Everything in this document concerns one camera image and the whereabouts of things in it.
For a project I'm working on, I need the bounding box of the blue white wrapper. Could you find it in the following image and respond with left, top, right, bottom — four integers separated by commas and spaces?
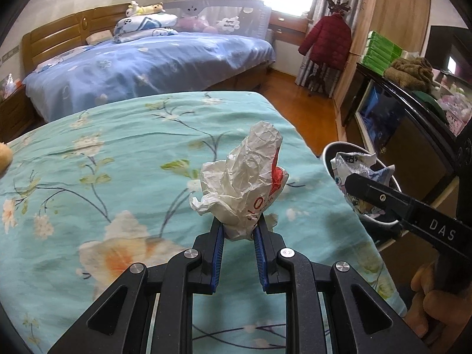
329, 152, 395, 219

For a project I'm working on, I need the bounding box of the white red paper bag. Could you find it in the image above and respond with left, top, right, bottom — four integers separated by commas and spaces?
190, 122, 289, 240

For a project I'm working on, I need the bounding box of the person's right hand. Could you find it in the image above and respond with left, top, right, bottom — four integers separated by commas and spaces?
404, 263, 471, 353

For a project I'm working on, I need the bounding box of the black tv cabinet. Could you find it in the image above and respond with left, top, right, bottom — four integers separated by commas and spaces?
340, 64, 460, 205

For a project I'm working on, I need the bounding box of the teal floral tablecloth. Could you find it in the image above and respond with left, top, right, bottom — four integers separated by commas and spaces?
1, 93, 407, 353

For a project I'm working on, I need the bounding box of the brown plush toy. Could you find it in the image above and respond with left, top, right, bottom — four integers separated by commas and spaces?
383, 58, 434, 94

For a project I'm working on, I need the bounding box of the green boxes stack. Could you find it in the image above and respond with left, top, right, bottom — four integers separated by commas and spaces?
359, 30, 402, 75

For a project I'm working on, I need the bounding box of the beige teddy bear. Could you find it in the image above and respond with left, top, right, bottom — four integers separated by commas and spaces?
0, 142, 13, 176

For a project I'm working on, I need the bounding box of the red jacket on stand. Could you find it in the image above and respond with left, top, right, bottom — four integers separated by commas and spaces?
299, 13, 352, 71

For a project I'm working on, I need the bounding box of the wooden nightstand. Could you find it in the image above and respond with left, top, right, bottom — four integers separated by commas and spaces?
0, 85, 37, 143

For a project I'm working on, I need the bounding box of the wooden wardrobe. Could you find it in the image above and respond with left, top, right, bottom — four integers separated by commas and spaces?
333, 0, 430, 107

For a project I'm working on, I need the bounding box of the blue floral bed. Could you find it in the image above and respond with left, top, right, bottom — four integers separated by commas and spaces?
23, 33, 275, 122

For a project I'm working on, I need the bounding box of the wooden desk under window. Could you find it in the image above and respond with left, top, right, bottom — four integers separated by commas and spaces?
269, 10, 310, 46

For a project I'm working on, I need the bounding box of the beige pillow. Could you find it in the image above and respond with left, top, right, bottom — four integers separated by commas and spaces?
86, 30, 113, 46

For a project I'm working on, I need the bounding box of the folded blue white quilt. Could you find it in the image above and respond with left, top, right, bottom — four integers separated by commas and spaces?
113, 13, 178, 43

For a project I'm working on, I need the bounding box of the wooden headboard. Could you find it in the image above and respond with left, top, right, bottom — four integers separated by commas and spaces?
21, 3, 128, 74

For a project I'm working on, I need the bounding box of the yellow plush dog toy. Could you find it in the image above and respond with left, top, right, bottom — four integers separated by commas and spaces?
126, 1, 164, 17

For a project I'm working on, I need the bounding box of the grey bed guard rail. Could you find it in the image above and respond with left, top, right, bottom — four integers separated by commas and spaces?
164, 0, 272, 39

